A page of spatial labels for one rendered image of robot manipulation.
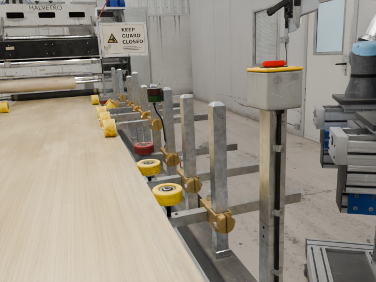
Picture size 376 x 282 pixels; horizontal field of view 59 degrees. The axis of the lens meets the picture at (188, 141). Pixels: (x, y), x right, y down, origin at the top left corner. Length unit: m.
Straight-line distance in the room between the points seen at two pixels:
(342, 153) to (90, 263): 0.78
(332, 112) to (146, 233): 1.10
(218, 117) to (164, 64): 9.26
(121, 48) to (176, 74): 6.68
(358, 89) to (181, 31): 8.87
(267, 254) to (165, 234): 0.20
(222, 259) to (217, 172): 0.25
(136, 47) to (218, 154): 2.82
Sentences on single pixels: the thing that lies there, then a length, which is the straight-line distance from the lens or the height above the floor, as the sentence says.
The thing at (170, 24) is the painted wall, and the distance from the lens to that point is 10.17.
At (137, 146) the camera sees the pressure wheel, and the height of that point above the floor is 0.91.
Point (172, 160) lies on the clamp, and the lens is 1.33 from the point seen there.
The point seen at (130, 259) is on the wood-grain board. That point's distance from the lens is 0.64.
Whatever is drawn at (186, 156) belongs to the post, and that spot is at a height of 0.93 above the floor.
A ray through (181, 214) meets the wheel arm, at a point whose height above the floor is 0.83.
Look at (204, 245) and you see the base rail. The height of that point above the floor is 0.70.
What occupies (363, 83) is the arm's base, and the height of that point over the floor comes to 1.10.
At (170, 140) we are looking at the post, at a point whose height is 0.92.
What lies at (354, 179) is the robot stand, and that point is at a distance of 1.14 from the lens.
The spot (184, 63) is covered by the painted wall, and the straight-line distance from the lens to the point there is 10.22.
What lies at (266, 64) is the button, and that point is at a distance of 0.59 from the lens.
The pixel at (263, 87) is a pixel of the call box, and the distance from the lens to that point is 0.57.
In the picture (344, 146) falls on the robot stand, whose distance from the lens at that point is 1.10.
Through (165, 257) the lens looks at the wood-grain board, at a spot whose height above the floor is 0.90.
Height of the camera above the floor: 1.25
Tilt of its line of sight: 14 degrees down
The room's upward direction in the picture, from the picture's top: 3 degrees counter-clockwise
